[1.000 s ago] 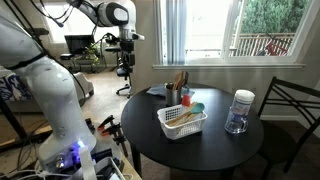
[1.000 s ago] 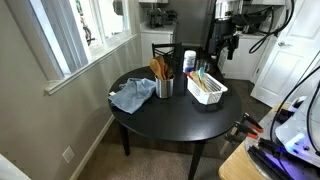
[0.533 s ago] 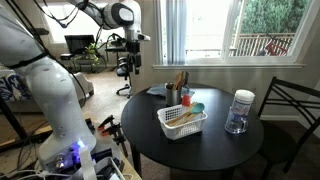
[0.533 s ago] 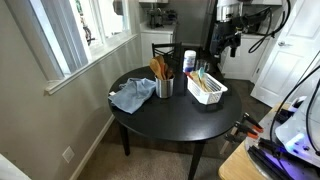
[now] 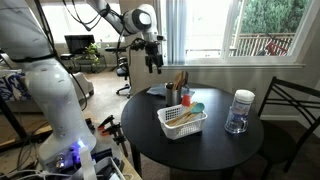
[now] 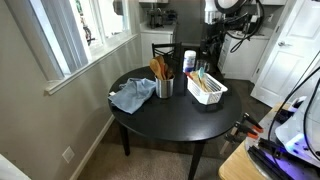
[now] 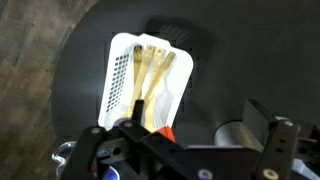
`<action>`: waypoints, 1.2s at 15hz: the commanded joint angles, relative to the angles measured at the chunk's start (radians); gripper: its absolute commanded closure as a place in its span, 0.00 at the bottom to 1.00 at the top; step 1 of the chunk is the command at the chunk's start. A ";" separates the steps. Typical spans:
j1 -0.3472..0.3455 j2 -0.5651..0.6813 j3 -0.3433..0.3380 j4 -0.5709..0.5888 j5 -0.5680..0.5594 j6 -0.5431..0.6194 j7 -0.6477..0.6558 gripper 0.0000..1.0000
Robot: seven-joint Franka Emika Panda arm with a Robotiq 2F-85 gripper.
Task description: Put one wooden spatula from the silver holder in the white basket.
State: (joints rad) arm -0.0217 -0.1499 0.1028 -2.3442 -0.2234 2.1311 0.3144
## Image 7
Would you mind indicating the silver metal utensil holder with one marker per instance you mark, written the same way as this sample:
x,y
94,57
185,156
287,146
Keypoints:
x,y
233,133

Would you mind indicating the clear plastic jar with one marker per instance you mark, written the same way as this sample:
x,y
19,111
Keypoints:
x,y
111,174

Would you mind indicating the black round table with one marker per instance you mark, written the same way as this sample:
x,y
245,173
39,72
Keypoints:
x,y
233,50

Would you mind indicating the red silicone spatula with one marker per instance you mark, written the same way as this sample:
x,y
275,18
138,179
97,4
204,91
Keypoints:
x,y
167,132

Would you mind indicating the clear glass mug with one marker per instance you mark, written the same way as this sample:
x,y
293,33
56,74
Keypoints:
x,y
58,156

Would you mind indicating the wooden utensil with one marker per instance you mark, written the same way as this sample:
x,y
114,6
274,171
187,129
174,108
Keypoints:
x,y
165,70
158,63
146,66

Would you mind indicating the blue grey cloth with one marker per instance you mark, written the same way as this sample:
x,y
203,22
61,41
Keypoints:
x,y
308,168

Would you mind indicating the white plastic basket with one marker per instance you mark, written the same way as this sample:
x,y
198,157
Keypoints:
x,y
115,43

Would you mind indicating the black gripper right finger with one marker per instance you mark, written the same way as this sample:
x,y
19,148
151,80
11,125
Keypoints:
x,y
278,150

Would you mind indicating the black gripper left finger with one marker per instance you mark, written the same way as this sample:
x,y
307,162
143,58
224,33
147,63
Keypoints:
x,y
85,153

